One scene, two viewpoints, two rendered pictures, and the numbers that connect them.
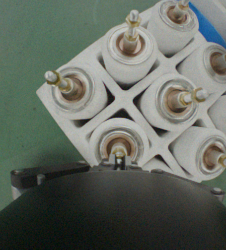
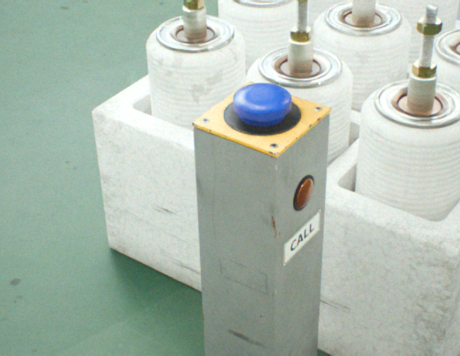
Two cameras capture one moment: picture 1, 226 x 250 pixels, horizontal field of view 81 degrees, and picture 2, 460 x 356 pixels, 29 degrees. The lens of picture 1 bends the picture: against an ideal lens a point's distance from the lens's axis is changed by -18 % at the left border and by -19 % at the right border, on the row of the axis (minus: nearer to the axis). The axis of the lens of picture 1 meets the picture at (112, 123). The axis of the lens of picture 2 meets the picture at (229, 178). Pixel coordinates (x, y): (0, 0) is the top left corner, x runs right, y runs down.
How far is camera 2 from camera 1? 77 cm
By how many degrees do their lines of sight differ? 57
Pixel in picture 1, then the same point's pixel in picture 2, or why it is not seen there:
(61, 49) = (75, 163)
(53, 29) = (34, 131)
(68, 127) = (187, 136)
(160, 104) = (336, 23)
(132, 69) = (278, 11)
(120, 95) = not seen: hidden behind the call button
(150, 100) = (320, 29)
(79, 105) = (215, 42)
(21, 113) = not seen: outside the picture
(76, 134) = not seen: hidden behind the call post
